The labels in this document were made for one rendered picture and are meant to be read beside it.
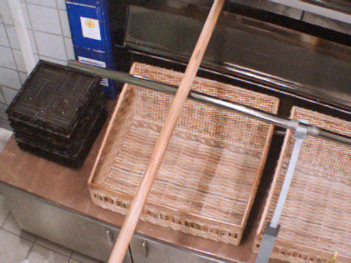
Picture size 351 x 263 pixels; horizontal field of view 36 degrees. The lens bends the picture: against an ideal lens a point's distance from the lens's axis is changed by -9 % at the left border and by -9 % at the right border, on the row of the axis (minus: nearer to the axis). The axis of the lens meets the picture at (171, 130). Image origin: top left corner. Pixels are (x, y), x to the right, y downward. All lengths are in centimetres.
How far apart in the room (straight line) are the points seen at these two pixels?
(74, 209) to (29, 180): 23
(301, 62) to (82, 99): 79
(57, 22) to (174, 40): 49
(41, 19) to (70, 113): 44
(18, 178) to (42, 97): 34
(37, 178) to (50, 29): 59
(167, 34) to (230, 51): 23
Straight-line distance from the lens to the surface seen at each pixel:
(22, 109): 213
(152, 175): 144
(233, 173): 218
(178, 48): 204
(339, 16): 157
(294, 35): 185
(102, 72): 170
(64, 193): 218
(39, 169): 226
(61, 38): 231
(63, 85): 216
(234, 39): 196
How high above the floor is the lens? 242
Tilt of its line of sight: 54 degrees down
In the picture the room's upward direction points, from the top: 2 degrees counter-clockwise
